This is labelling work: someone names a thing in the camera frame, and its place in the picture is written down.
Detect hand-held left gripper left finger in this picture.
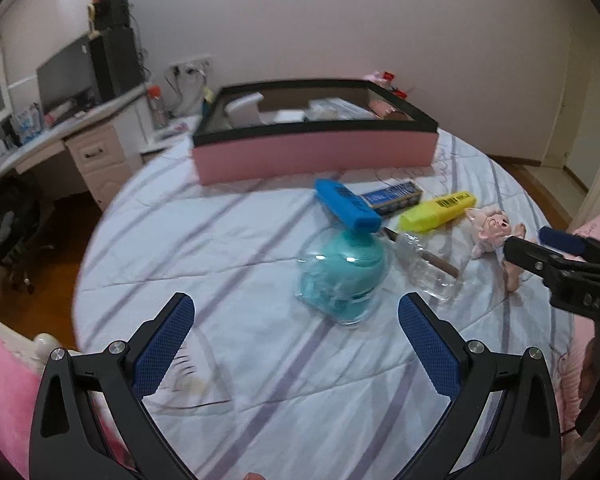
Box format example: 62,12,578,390
28,291,197,480

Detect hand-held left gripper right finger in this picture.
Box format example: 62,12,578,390
399,291,563,480

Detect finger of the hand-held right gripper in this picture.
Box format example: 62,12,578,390
539,226,600,261
502,236,571,286

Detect pink pig toy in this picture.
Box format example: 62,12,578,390
464,206,528,293

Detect clear plastic jar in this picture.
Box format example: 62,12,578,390
394,234,463,303

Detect yellow highlighter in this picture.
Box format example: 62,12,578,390
397,191,477,233

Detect pink storage box black rim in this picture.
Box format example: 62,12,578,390
191,77,440,186

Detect clear floss packet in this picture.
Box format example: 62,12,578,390
307,99,376,122

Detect white plug-in device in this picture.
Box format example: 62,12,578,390
225,94,262,128

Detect brown wooden stick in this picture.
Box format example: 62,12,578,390
381,226,462,278

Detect blue printed small box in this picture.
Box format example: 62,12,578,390
360,180,425,218

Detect pink fleece blanket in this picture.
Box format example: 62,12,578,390
0,322,131,480

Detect white drawer unit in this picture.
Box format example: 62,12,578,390
64,125,133,211

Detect black office chair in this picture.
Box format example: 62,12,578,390
0,175,56,293

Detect white nightstand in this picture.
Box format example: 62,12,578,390
140,115,203,156

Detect clear bottle orange cap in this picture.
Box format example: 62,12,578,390
147,85,170,131

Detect white desk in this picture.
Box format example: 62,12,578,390
0,85,148,211

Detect blue white boxes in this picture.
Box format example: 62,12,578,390
10,102,43,143

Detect black computer monitor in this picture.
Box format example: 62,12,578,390
36,37,103,116

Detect black computer tower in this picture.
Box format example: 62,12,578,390
89,27,146,103

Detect black box on tower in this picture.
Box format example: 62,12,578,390
92,0,131,31

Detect white bed post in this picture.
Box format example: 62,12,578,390
22,332,76,361

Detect black power cable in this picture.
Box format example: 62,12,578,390
165,62,211,116

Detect white wall outlet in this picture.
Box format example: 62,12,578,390
169,54,213,73

